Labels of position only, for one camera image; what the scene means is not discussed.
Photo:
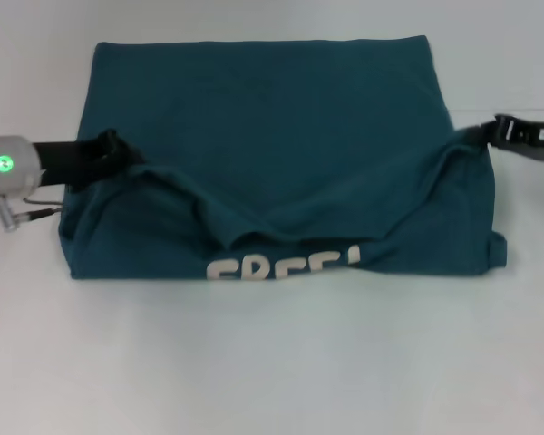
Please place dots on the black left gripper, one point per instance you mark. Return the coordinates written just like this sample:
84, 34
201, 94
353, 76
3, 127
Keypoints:
63, 163

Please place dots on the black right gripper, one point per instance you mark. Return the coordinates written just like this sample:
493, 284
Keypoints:
526, 140

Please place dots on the teal blue t-shirt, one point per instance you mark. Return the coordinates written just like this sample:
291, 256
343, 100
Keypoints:
276, 136

